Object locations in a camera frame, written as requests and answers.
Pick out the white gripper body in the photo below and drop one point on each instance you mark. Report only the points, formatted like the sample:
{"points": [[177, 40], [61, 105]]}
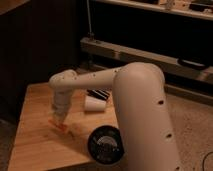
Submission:
{"points": [[60, 110]]}

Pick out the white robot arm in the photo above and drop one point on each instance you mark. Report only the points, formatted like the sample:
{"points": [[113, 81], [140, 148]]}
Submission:
{"points": [[141, 111]]}

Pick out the black ceramic bowl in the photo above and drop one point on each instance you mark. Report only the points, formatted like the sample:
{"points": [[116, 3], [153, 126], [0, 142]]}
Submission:
{"points": [[105, 145]]}

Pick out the white cup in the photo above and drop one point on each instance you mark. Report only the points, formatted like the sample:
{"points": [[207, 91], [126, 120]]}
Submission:
{"points": [[94, 105]]}

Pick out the black striped object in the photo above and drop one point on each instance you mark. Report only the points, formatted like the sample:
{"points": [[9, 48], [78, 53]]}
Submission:
{"points": [[100, 94]]}

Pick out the wooden table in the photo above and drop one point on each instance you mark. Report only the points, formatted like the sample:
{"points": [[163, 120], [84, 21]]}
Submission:
{"points": [[40, 146]]}

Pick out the vertical metal pole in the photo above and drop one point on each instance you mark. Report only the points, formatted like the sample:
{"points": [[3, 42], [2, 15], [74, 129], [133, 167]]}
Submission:
{"points": [[91, 34]]}

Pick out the wooden shelf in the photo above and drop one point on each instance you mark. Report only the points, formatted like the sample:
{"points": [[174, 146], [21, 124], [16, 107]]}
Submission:
{"points": [[176, 7]]}

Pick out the grey metal rail bench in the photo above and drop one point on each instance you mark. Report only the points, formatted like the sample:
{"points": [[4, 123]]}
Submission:
{"points": [[127, 54]]}

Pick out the black handle loop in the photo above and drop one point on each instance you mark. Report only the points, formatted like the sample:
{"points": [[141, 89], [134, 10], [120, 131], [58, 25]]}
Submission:
{"points": [[193, 65]]}

